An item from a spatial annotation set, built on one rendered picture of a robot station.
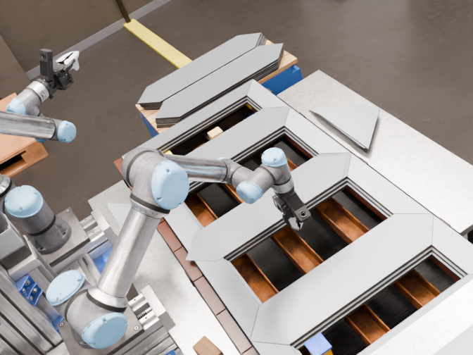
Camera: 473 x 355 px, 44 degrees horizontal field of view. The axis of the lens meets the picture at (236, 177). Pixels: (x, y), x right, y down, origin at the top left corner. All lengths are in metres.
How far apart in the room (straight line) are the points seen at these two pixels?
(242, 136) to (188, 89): 0.55
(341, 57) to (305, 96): 1.60
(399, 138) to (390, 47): 1.97
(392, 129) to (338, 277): 0.84
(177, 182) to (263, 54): 1.61
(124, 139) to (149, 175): 2.89
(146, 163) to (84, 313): 0.43
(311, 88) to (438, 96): 1.23
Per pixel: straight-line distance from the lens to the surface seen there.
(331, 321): 1.87
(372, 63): 4.27
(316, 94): 2.82
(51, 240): 2.17
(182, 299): 2.27
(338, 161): 2.29
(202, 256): 2.13
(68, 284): 1.71
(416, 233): 2.01
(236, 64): 3.03
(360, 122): 2.54
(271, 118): 2.59
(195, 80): 3.03
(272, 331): 1.87
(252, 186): 1.80
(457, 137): 3.58
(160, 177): 1.49
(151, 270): 2.42
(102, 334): 1.62
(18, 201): 2.11
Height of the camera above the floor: 2.41
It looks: 41 degrees down
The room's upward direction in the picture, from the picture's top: 22 degrees counter-clockwise
